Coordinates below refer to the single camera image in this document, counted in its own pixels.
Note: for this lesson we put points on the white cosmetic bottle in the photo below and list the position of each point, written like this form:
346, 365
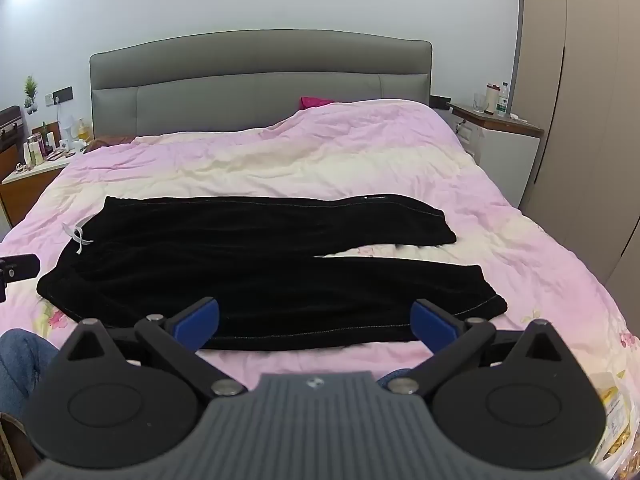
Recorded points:
27, 153

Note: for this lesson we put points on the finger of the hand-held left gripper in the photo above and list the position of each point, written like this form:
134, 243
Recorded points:
20, 266

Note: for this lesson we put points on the small white desk fan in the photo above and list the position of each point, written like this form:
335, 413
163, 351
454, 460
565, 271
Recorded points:
67, 127

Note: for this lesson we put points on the beige wardrobe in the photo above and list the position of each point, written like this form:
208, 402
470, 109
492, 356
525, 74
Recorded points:
585, 110

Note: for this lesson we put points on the pink floral blanket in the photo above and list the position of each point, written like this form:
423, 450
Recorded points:
325, 160

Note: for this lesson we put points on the magenta pillow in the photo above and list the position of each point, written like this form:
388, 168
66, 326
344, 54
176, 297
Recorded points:
313, 102

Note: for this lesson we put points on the brown pillow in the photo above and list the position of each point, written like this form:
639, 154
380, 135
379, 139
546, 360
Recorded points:
107, 142

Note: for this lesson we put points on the small potted plant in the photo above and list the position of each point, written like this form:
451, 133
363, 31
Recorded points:
30, 91

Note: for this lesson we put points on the person's leg in jeans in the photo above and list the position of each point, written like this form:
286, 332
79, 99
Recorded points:
22, 365

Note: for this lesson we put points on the white nightstand with wooden top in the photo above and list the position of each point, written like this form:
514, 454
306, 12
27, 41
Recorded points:
500, 145

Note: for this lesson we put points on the wall socket panel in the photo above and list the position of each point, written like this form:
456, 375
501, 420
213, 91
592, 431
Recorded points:
62, 95

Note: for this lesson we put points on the white-topped wooden nightstand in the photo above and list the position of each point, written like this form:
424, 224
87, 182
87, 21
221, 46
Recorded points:
30, 180

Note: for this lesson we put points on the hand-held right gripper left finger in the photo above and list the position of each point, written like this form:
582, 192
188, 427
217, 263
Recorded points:
197, 322

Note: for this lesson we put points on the dark-lid tumbler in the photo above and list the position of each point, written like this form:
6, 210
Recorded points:
492, 97

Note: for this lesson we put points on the yellow snack bag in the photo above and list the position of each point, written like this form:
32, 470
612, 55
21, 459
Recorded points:
617, 420

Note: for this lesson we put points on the clear plastic water bottle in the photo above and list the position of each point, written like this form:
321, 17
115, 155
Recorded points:
503, 99

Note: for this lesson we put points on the dark wooden dresser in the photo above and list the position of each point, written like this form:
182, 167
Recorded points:
10, 132

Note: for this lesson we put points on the grey padded headboard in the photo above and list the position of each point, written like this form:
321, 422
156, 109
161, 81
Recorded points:
250, 85

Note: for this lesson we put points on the clear glass cup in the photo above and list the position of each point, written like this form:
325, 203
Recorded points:
480, 102

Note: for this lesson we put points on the green glass bottle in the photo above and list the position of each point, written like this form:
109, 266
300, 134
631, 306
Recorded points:
45, 135

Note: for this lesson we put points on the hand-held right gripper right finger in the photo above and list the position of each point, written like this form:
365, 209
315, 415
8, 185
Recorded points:
432, 327

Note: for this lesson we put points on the black pants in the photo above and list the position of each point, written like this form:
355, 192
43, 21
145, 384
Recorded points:
250, 270

